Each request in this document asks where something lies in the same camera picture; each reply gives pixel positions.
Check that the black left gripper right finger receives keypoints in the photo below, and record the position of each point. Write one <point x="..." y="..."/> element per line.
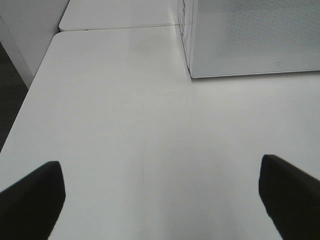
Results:
<point x="291" y="198"/>

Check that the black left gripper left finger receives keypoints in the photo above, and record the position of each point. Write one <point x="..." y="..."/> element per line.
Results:
<point x="30" y="208"/>

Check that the white microwave door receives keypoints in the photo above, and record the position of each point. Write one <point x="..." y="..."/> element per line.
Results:
<point x="248" y="37"/>

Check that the white microwave oven body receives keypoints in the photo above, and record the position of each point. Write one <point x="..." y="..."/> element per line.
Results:
<point x="185" y="11"/>

